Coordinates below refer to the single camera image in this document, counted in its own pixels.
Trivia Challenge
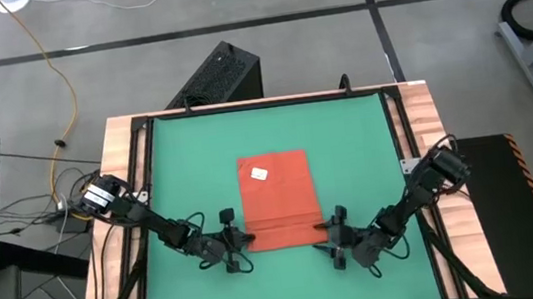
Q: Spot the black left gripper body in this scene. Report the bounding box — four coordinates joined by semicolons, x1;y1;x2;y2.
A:
185;207;246;279

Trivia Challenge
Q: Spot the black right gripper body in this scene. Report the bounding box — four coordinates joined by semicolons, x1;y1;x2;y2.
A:
325;199;394;272

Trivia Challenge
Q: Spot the orange towel with white tag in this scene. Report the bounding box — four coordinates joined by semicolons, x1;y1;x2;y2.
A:
235;146;332;254

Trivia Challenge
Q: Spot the green table mat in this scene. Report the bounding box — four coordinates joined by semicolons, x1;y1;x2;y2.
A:
116;87;444;299

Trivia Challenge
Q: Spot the large black hazard-striped floor mat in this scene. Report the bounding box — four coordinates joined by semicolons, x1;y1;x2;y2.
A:
449;130;533;299

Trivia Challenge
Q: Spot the black computer tower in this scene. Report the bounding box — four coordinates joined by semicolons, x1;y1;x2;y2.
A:
158;36;266;111

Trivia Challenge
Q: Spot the white tower fan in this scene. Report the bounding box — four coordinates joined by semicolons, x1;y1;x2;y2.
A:
0;0;34;14

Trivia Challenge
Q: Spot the silver arm base bracket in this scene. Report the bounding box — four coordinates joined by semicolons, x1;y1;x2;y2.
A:
133;188;152;209
399;156;424;176

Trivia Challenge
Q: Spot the black aluminium table frame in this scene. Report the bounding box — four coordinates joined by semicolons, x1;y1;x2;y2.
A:
54;73;504;299

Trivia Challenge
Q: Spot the orange extension cable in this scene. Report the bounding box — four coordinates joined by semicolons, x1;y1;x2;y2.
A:
0;0;90;209

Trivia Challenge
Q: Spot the white fan cable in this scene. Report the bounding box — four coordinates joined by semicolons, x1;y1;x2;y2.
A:
30;0;165;20

